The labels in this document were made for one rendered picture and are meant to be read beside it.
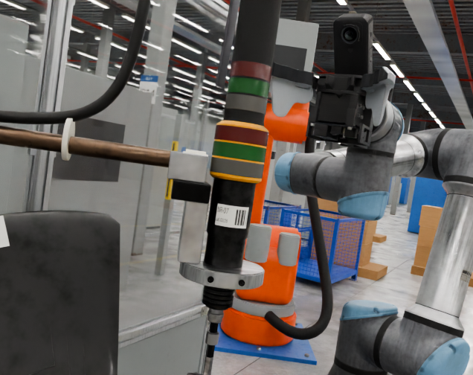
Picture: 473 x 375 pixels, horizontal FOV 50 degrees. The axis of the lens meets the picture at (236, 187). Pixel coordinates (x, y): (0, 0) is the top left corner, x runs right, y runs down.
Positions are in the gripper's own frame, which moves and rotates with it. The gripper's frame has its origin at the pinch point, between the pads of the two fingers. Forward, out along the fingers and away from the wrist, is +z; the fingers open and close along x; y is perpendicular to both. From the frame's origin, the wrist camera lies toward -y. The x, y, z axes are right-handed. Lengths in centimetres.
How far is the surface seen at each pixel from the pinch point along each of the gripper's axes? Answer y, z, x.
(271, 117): -31, -347, 164
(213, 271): 20.2, 18.8, -1.1
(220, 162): 11.9, 17.7, 0.2
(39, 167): 19, -26, 70
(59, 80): 0, -28, 70
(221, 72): 4.6, 16.0, 2.4
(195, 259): 19.8, 18.2, 1.0
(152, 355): 76, -80, 70
